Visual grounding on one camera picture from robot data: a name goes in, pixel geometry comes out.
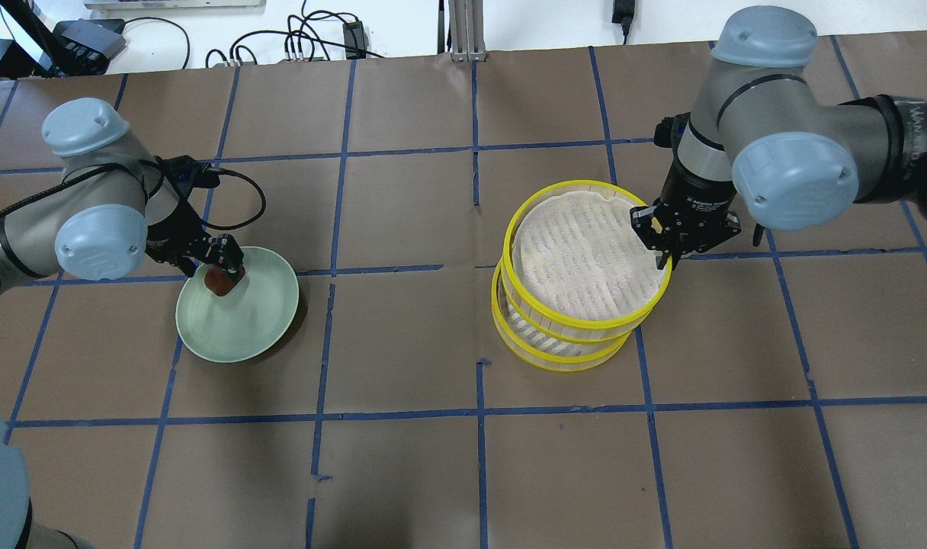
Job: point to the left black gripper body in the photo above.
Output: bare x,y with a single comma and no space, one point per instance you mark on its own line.
175,234

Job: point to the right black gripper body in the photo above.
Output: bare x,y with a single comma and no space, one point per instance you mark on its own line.
695,197

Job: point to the brown bun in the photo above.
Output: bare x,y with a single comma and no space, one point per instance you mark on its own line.
221,282

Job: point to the yellow steamer layer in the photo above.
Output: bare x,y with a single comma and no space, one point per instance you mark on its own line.
540,349
572,266

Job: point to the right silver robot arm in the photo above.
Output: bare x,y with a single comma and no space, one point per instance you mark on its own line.
757,132

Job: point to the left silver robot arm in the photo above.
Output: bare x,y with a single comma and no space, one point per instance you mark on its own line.
115,205

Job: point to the light green plate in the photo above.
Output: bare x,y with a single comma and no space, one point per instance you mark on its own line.
249,319

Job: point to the black power brick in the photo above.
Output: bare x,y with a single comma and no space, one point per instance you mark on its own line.
356,42

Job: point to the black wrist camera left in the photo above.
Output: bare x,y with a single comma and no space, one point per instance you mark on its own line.
186,174

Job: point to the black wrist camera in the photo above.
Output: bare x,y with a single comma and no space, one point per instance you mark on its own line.
186,174
669,132

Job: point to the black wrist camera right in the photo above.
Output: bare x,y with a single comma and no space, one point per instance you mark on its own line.
669,132

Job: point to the black camera stand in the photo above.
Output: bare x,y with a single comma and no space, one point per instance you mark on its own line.
73,48

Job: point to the aluminium frame post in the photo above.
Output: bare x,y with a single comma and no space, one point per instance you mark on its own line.
466,31

